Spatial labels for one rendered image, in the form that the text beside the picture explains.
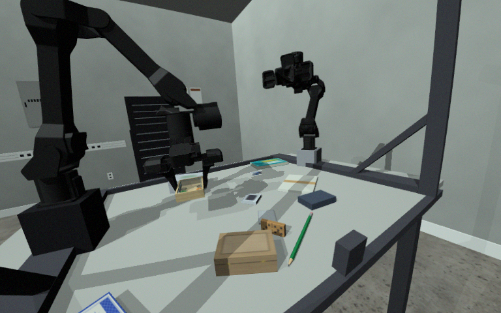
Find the wooden ball-in-hole puzzle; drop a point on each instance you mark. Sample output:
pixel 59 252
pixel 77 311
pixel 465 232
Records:
pixel 190 189

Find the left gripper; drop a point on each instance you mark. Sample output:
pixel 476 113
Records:
pixel 163 166

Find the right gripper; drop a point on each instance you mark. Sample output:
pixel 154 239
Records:
pixel 288 76

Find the green pencil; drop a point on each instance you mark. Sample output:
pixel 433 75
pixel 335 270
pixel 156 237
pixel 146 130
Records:
pixel 293 254

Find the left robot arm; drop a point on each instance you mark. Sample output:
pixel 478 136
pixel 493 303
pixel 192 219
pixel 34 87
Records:
pixel 55 26

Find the brown wooden box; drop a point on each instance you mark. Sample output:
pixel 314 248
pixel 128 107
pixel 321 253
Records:
pixel 245 252

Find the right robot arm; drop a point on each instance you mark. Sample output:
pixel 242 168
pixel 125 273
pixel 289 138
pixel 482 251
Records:
pixel 308 125

